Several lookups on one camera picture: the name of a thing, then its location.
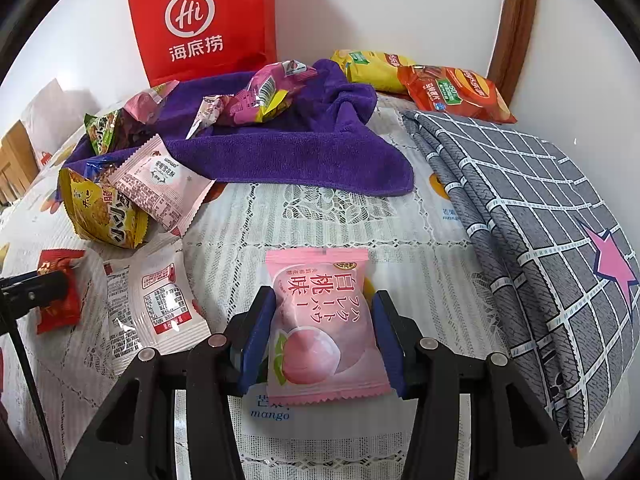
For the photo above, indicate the blue snack packet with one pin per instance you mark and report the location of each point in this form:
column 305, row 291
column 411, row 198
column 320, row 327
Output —
column 102, row 162

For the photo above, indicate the green snack packet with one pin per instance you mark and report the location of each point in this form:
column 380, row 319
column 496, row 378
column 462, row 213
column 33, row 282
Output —
column 102, row 132

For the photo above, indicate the brown wooden door frame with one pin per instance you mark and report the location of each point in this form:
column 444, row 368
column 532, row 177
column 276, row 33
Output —
column 520, row 20

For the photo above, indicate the grey checked cloth pink star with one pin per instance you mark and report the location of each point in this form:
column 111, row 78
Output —
column 525, row 210

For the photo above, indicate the small white pink wrapper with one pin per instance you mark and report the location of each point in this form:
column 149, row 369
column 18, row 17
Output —
column 207, row 112

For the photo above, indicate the pale pink snack packet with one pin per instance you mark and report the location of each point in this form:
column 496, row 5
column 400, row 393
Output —
column 145, row 102

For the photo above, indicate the yellow chip bag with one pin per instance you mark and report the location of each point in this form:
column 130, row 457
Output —
column 367, row 67

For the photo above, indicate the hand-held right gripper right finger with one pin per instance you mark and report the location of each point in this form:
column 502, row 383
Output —
column 392, row 355

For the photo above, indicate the purple towel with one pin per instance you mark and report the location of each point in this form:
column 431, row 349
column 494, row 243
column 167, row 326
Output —
column 300, row 160

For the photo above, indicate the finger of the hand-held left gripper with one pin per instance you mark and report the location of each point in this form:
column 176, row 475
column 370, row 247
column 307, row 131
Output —
column 35, row 292

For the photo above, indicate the magenta snack packet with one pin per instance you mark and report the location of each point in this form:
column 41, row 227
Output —
column 270, row 90

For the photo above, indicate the pink peach snack packet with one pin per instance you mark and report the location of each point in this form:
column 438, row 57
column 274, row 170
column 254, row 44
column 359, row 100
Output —
column 325, row 310

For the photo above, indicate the white snack packet red label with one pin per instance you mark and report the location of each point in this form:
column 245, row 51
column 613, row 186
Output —
column 155, row 305

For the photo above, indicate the orange chip bag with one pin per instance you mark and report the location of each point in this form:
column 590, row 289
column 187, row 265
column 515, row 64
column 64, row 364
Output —
column 460, row 95

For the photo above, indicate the pink and white snack packet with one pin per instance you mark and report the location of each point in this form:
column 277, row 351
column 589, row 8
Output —
column 160, row 185

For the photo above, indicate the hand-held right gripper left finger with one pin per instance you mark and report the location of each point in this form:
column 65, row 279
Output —
column 255, row 345

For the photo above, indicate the red paper bag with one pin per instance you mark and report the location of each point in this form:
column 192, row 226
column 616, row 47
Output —
column 200, row 20

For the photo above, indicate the yellow snack packet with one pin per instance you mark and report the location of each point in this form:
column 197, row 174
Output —
column 100, row 215

